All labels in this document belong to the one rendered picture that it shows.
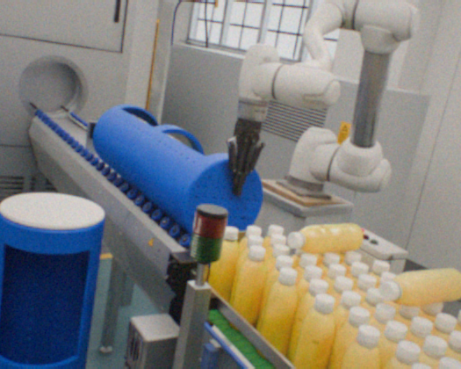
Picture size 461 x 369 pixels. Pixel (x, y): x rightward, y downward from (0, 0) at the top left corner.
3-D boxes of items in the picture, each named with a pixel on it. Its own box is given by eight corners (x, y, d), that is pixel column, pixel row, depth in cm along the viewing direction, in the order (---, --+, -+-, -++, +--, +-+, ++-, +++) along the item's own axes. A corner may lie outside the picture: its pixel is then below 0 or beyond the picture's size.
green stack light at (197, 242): (211, 249, 116) (214, 227, 114) (226, 262, 111) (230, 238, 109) (183, 250, 112) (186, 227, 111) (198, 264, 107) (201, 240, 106)
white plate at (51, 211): (-14, 194, 161) (-14, 198, 161) (19, 229, 140) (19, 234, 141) (80, 191, 178) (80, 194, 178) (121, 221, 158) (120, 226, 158)
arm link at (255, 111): (275, 103, 163) (271, 123, 165) (258, 97, 170) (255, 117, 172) (249, 100, 158) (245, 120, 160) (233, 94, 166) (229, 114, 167)
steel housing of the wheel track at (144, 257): (72, 168, 355) (78, 114, 346) (262, 358, 180) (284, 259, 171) (25, 166, 340) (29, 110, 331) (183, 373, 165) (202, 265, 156)
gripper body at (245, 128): (245, 119, 160) (239, 151, 163) (269, 121, 165) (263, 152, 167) (232, 114, 167) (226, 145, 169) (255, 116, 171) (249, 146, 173)
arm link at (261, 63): (229, 95, 162) (269, 104, 156) (239, 39, 158) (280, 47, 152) (248, 95, 171) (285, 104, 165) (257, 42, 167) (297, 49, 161)
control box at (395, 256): (350, 255, 175) (358, 224, 172) (399, 285, 159) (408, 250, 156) (326, 256, 170) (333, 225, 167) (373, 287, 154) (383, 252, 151)
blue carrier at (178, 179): (148, 170, 255) (161, 108, 248) (253, 246, 184) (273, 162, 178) (87, 165, 239) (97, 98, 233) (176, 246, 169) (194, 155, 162)
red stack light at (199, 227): (214, 226, 114) (218, 208, 113) (230, 238, 109) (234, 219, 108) (186, 227, 111) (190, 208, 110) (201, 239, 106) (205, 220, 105)
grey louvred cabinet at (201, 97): (194, 204, 539) (219, 50, 502) (374, 308, 382) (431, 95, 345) (145, 206, 505) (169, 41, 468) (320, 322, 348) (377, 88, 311)
